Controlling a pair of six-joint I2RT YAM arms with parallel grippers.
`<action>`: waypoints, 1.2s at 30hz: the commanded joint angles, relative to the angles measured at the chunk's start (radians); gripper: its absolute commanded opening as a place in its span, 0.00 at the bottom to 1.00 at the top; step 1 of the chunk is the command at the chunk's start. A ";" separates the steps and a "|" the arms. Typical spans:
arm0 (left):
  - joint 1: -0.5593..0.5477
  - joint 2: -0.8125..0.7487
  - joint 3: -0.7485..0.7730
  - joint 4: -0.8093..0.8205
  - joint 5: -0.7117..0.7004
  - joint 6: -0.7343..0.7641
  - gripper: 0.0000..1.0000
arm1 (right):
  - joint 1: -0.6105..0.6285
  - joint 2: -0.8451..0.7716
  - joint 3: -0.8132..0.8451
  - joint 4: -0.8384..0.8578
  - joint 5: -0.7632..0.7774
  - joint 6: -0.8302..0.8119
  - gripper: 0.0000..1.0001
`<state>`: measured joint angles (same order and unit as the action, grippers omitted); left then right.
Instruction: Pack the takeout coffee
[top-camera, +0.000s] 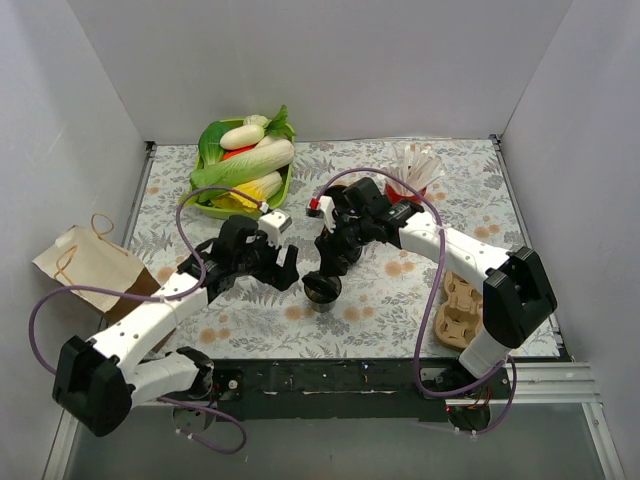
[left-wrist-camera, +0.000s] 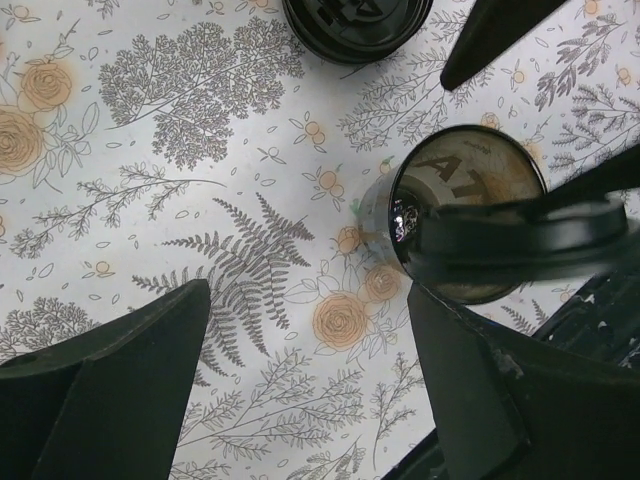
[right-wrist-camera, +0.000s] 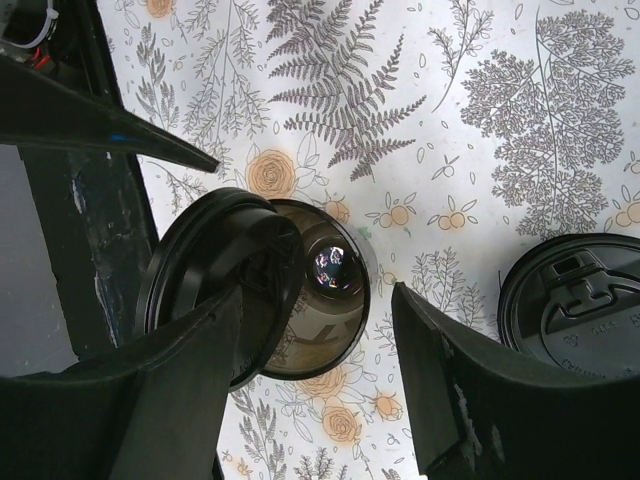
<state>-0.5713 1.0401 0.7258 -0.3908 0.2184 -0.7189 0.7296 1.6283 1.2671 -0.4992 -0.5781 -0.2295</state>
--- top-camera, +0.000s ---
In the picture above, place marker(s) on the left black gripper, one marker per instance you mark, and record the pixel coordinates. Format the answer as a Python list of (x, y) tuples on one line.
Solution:
[(272, 261)]

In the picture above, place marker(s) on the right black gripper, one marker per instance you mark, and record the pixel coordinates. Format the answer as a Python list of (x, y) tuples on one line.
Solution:
[(333, 245)]

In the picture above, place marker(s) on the black coffee cup lid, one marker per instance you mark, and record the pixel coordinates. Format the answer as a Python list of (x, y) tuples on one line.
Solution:
[(352, 252)]

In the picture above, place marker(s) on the black coffee cups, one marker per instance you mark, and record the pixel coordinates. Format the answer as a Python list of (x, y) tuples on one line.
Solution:
[(336, 193)]

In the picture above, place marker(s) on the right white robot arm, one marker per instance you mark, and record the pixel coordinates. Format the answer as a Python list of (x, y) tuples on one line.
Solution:
[(517, 294)]

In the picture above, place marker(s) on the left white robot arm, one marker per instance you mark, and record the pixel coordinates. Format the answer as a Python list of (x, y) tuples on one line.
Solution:
[(101, 379)]

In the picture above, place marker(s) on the brown paper takeout bag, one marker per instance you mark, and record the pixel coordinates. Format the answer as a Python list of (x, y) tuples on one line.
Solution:
[(86, 256)]

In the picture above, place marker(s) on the red straw holder cup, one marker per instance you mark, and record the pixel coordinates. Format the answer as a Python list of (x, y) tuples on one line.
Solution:
[(396, 192)]

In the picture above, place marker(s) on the large napa cabbage toy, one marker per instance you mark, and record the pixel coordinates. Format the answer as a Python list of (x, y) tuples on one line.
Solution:
[(246, 166)]

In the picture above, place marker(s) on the green vegetable tray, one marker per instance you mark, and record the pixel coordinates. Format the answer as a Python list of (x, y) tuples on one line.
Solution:
[(280, 195)]

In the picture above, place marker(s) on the white wrapped straws bundle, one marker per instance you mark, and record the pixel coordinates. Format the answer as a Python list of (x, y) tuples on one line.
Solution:
[(416, 164)]

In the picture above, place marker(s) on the orange carrot toy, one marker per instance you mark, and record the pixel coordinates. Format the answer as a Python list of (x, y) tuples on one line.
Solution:
[(231, 153)]

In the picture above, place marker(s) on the white radish toy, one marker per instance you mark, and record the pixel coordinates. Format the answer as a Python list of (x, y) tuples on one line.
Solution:
[(241, 137)]

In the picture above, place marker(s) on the cardboard cup carrier tray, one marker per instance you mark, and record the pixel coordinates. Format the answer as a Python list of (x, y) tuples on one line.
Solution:
[(459, 318)]

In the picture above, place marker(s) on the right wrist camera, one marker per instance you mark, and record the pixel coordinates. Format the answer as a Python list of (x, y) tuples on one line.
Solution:
[(323, 207)]

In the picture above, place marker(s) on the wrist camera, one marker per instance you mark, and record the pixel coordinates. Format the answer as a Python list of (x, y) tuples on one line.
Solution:
[(274, 224), (323, 207)]

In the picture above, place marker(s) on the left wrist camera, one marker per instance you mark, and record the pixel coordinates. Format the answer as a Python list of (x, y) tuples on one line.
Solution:
[(274, 224)]

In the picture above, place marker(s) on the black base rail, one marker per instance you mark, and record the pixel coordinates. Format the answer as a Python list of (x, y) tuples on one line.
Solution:
[(315, 389)]

